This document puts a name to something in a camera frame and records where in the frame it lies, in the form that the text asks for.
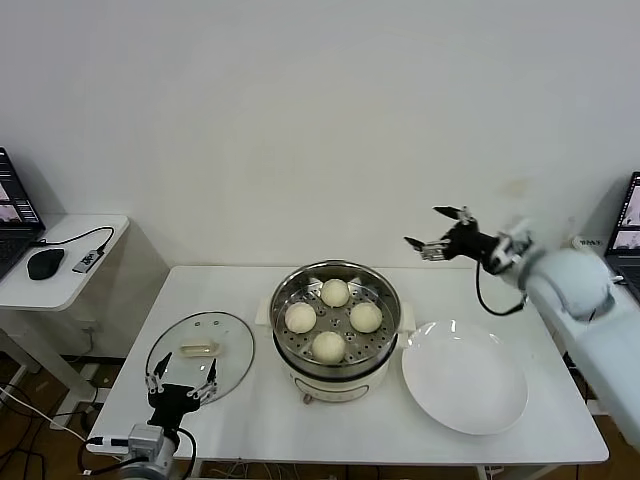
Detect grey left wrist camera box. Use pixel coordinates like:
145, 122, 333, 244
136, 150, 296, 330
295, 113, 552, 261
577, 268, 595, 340
87, 423, 170, 457

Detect white floor cable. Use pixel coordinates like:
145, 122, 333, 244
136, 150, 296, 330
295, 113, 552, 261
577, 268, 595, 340
0, 384, 89, 444

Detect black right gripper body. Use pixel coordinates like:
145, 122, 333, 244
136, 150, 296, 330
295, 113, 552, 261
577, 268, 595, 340
422, 219, 504, 267

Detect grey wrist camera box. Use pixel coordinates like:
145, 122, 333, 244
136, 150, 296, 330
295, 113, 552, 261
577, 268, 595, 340
87, 423, 170, 457
489, 219, 534, 274

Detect black computer mouse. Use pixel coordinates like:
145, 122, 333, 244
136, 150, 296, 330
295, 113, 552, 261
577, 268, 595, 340
26, 247, 67, 280

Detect black laptop with image windows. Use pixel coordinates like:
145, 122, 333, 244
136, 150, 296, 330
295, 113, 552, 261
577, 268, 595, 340
603, 171, 640, 304

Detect large white plate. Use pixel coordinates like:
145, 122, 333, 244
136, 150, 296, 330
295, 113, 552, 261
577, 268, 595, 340
400, 319, 529, 435

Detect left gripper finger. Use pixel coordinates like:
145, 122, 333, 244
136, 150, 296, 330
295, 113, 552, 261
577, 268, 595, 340
144, 353, 173, 397
187, 360, 220, 404

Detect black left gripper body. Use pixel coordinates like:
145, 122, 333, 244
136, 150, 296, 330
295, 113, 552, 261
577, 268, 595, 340
147, 384, 202, 429

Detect glass lid with cream handle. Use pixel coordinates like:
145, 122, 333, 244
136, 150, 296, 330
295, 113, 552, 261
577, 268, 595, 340
144, 310, 256, 404

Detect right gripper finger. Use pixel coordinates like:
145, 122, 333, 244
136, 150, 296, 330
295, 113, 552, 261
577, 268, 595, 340
432, 204, 476, 229
403, 236, 451, 262

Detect perforated steel steamer basket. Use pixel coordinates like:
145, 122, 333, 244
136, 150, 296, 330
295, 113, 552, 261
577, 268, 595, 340
255, 258, 416, 377

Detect black laptop with dark screen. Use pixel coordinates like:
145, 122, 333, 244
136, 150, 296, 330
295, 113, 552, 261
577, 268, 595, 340
0, 145, 47, 281

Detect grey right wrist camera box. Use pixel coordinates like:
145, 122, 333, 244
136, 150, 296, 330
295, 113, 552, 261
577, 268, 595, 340
489, 219, 534, 274

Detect grey usb hub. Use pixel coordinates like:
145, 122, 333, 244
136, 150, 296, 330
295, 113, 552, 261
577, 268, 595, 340
72, 248, 106, 275

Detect white side table with mouse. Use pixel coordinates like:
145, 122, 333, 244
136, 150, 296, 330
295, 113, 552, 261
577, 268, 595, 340
0, 214, 169, 396

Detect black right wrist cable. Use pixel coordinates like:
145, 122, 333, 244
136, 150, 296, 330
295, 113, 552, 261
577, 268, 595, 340
474, 259, 529, 316

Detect white steamed baozi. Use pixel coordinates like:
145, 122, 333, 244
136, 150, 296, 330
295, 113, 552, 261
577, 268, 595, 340
311, 330, 347, 365
349, 302, 384, 334
319, 278, 351, 308
284, 302, 317, 335

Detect black usb hub cable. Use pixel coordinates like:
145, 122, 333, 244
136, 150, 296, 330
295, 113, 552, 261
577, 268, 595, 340
32, 225, 116, 254

